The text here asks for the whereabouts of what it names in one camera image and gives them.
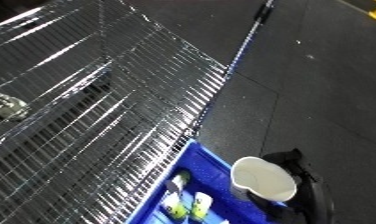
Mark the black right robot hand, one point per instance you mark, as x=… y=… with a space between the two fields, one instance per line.
x=312 y=193

